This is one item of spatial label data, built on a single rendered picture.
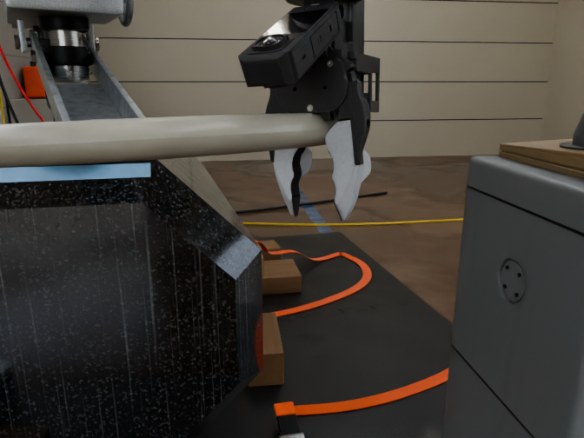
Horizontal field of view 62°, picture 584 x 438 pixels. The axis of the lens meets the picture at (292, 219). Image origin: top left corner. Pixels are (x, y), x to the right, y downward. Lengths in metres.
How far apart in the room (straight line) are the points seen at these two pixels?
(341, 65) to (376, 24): 6.35
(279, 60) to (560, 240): 0.58
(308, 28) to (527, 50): 7.29
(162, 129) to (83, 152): 0.05
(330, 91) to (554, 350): 0.59
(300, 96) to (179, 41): 6.03
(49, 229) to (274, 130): 0.81
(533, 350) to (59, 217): 0.94
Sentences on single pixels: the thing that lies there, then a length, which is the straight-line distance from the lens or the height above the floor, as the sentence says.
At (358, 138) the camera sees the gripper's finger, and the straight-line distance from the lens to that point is 0.43.
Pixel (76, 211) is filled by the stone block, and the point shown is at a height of 0.73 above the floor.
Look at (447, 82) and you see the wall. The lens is 7.12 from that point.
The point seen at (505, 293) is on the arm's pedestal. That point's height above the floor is 0.63.
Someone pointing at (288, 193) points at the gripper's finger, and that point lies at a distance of 0.47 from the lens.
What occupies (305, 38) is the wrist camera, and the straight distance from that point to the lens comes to 0.39.
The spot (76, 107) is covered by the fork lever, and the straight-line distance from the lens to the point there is 1.01.
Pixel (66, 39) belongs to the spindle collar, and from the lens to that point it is 1.21.
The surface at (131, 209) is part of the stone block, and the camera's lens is 1.11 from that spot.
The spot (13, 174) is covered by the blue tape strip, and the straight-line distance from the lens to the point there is 1.20.
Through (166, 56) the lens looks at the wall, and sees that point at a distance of 6.47.
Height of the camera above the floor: 1.00
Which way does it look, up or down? 16 degrees down
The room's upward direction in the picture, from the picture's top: straight up
